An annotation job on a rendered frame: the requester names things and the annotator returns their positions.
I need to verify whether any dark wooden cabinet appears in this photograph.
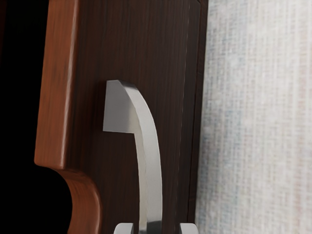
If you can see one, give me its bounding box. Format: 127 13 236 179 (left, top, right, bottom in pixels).
34 0 208 234

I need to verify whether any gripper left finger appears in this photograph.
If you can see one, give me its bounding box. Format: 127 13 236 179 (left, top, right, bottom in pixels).
114 222 134 234

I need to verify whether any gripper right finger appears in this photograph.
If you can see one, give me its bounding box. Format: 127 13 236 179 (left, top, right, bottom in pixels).
179 222 199 234

